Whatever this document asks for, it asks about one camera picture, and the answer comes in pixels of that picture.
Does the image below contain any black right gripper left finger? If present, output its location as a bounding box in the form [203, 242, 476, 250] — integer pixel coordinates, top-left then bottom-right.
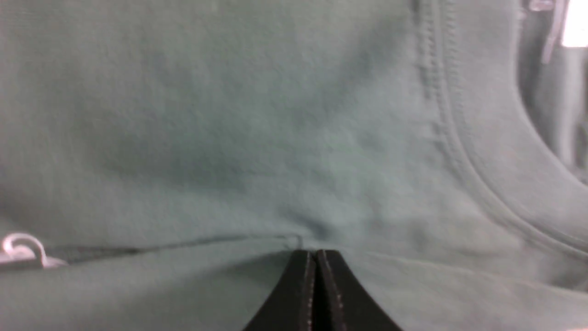
[244, 250, 317, 331]

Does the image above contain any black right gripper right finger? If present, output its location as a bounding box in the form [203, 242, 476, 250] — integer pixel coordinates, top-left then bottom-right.
[316, 250, 401, 331]

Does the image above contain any green long-sleeve shirt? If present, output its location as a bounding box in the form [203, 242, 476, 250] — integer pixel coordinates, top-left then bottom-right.
[1, 0, 587, 331]

